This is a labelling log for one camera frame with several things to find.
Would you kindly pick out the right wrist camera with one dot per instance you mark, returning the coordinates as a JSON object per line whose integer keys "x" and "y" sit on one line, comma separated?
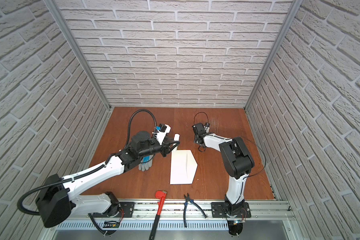
{"x": 206, "y": 128}

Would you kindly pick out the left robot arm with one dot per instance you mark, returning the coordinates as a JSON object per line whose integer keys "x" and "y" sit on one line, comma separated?
{"x": 61, "y": 197}

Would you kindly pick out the white glue stick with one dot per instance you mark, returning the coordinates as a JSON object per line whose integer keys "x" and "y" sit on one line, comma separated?
{"x": 176, "y": 139}

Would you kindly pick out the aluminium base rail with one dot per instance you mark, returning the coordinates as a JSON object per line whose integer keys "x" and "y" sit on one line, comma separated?
{"x": 270, "y": 220}

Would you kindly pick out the red pipe wrench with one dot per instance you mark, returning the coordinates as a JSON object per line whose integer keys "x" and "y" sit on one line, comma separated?
{"x": 160, "y": 195}

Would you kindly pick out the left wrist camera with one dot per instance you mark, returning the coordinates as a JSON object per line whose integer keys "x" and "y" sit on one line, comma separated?
{"x": 160, "y": 132}

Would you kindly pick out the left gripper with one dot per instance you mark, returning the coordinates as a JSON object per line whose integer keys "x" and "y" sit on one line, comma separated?
{"x": 167, "y": 146}

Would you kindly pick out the cream envelope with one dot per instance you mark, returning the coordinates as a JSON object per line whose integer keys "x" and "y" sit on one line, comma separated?
{"x": 183, "y": 167}

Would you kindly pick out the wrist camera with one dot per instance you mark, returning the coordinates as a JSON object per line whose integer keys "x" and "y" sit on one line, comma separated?
{"x": 206, "y": 128}
{"x": 160, "y": 132}

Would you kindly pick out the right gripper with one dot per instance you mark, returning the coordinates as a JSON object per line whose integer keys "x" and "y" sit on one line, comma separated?
{"x": 196, "y": 139}

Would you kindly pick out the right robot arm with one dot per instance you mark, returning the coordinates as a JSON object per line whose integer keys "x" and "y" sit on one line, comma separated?
{"x": 238, "y": 163}

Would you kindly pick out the blue grey work glove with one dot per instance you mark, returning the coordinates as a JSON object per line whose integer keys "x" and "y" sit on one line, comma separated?
{"x": 146, "y": 163}

